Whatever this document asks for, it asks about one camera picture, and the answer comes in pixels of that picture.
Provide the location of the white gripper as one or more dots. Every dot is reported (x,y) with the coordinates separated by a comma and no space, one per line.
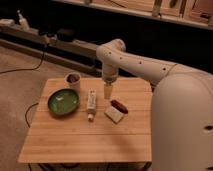
(109,75)

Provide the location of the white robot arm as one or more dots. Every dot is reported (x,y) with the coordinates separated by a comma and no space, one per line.
(181,107)

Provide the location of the green ceramic bowl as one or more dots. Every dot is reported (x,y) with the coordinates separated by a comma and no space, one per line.
(63,102)

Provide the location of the white tube bottle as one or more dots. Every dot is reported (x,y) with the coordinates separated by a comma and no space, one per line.
(91,104)

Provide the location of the brown oblong snack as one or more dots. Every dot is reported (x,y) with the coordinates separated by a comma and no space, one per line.
(119,106)

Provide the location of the white sponge block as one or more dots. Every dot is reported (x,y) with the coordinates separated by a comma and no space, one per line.
(114,114)

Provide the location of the wooden table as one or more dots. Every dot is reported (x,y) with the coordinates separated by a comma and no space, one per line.
(75,139)

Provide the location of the black device on ledge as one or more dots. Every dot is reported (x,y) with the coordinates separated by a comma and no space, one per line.
(66,35)

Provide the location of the white spray bottle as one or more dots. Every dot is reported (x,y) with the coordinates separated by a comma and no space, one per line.
(23,22)

